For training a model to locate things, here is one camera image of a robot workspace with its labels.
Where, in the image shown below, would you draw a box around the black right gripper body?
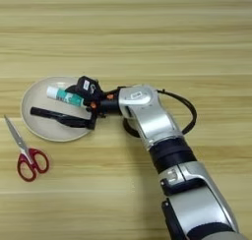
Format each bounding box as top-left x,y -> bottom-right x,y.
89,88 -> 122,119

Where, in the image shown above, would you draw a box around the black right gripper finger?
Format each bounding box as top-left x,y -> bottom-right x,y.
64,84 -> 80,95
53,113 -> 98,131

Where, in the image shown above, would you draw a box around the white teal glue stick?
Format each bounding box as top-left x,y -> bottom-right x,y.
45,85 -> 86,108

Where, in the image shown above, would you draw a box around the round beige plate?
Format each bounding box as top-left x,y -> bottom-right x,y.
20,75 -> 96,143

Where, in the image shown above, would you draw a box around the red handled scissors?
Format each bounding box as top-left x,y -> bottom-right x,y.
3,114 -> 50,183

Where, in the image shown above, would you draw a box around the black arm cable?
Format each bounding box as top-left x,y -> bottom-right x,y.
156,89 -> 198,136

